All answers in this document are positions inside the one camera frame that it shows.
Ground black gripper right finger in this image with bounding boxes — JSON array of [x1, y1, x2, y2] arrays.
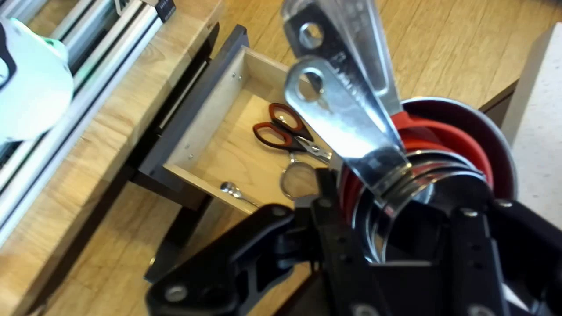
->
[[447, 196, 562, 316]]

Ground open wooden drawer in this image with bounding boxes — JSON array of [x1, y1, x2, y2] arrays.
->
[[133, 22, 349, 214]]

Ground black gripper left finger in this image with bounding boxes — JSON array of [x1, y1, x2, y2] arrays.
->
[[145, 168, 384, 316]]

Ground metal ring in drawer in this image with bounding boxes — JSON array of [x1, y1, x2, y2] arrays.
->
[[280, 159, 322, 201]]

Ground steel measuring spoons bunch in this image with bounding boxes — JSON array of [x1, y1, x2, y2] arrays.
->
[[282, 0, 521, 265]]

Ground red-handled scissors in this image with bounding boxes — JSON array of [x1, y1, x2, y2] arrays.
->
[[252, 101, 334, 165]]

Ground wooden robot platform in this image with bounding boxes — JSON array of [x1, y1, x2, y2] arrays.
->
[[0, 0, 227, 316]]

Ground small metal tool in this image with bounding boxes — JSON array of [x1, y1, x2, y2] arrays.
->
[[219, 180, 261, 208]]

